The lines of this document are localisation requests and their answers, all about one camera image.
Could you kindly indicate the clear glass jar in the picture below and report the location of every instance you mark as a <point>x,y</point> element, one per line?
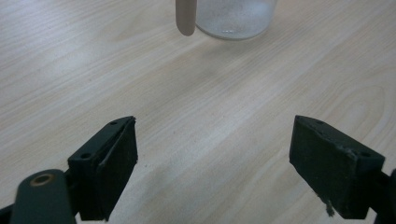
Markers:
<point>236,17</point>

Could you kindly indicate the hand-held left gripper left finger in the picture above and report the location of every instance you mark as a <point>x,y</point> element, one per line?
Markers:
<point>104,174</point>

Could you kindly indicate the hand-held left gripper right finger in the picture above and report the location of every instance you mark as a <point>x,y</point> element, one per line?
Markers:
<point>330,168</point>

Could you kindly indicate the beige rounded stick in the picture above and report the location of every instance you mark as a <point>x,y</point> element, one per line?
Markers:
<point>186,17</point>

